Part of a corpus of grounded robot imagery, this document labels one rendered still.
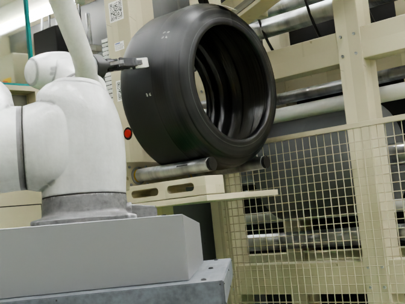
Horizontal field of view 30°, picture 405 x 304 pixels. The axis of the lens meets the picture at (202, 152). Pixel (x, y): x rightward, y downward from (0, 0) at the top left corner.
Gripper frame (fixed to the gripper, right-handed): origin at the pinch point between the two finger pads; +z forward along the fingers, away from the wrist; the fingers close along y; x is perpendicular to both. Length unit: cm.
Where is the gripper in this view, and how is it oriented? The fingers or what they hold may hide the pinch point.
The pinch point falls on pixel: (138, 63)
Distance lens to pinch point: 236.7
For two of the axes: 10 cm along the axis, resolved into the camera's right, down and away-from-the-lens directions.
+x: 2.0, 9.8, 0.3
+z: 6.5, -1.5, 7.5
